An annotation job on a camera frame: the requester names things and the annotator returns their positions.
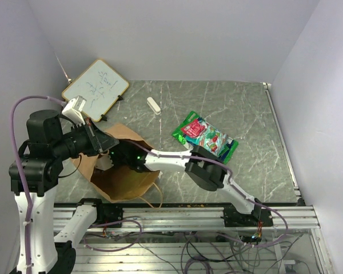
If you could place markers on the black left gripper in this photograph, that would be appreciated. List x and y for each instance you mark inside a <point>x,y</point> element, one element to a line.
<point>98,141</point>

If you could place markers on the white eraser block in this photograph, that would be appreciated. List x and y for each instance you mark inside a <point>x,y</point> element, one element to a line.
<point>153,105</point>

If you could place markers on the small red snack packet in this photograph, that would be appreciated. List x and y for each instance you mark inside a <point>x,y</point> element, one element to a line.
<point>194,129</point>

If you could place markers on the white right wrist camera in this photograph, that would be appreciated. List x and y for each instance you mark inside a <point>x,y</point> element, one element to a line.
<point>103,163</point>

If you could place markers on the small whiteboard yellow frame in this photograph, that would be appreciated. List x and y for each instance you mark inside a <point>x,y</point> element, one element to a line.
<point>100,85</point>

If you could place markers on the teal Fox's mint candy bag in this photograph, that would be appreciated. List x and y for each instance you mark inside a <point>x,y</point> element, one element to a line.
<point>211,139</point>

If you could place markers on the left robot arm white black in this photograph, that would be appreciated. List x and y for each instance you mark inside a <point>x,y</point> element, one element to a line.
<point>34,180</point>

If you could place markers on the brown paper bag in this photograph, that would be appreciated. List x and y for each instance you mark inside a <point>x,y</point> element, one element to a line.
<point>123,181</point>

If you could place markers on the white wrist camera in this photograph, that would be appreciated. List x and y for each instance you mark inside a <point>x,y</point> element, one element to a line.
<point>73,110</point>
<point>103,163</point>

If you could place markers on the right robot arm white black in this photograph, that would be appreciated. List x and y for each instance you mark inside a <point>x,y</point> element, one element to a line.
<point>203,167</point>

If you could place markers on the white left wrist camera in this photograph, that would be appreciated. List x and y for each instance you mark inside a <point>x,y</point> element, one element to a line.
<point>73,110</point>

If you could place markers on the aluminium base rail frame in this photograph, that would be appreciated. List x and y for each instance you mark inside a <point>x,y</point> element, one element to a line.
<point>93,237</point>

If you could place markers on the green cassava chips bag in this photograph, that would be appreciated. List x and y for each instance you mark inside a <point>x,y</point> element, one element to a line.
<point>227,151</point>

